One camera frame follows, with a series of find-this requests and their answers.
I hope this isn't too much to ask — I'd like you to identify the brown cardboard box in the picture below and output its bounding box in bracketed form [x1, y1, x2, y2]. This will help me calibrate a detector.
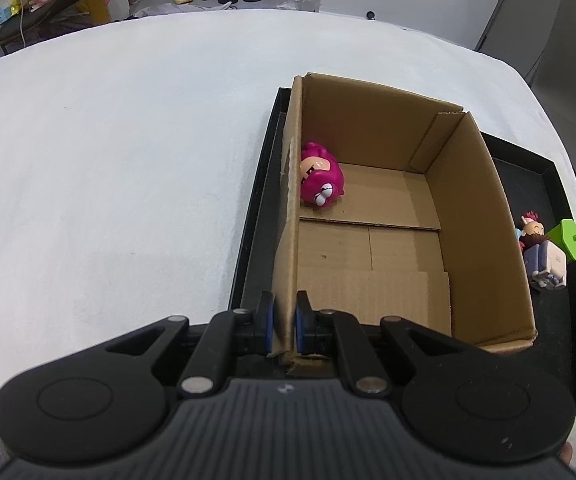
[270, 72, 539, 378]

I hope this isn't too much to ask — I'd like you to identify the purple cube rabbit toy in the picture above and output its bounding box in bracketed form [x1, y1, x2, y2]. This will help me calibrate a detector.
[523, 240, 568, 290]

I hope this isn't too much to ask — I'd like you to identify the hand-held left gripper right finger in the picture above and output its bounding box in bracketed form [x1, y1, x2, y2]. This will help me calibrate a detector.
[295, 290, 468, 401]

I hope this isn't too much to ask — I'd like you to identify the grey chair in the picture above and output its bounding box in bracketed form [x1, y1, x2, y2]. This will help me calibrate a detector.
[475, 0, 576, 136]

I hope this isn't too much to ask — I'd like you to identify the green printed toy box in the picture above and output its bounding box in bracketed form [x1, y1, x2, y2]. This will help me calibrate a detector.
[545, 219, 576, 262]

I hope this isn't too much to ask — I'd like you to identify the black plastic tray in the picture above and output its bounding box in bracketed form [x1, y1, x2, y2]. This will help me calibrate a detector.
[228, 87, 576, 406]

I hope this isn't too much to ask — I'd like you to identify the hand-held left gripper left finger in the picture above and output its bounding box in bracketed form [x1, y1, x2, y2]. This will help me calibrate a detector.
[104, 291, 276, 401]

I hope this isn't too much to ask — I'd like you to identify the brown pig toy figure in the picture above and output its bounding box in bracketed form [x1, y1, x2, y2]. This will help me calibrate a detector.
[518, 210, 551, 257]

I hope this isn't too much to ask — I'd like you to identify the pink bear toy figure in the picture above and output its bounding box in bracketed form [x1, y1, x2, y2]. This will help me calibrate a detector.
[299, 141, 347, 208]

